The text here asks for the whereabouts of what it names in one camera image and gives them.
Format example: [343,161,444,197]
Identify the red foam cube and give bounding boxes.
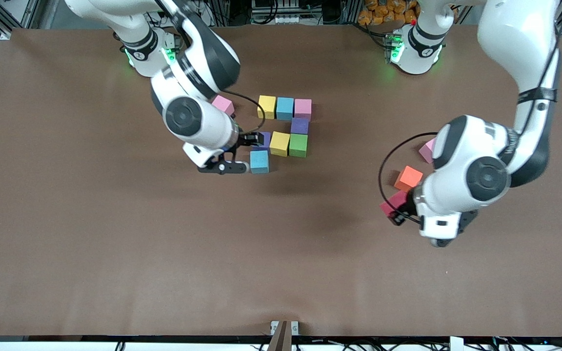
[380,190,409,219]

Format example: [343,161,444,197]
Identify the blue foam cube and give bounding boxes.
[250,150,270,175]
[276,97,295,121]

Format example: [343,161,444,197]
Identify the yellow foam cube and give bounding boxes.
[257,95,277,120]
[270,131,291,157]

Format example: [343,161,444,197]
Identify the green foam cube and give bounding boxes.
[288,134,309,158]

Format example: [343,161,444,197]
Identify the pink foam cube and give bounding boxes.
[418,137,437,164]
[294,98,313,121]
[211,95,236,117]

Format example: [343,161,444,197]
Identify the orange foam cube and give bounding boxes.
[394,166,424,193]

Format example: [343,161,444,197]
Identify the brown paper table cover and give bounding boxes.
[0,24,562,338]

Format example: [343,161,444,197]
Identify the orange snack bags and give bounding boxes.
[358,0,421,26]

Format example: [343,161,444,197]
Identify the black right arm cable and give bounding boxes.
[222,90,266,133]

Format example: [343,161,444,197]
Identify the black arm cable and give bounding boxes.
[222,90,266,133]
[378,132,440,225]

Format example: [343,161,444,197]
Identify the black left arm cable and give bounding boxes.
[378,132,440,225]

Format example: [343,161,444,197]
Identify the small metal bracket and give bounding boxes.
[270,320,300,337]

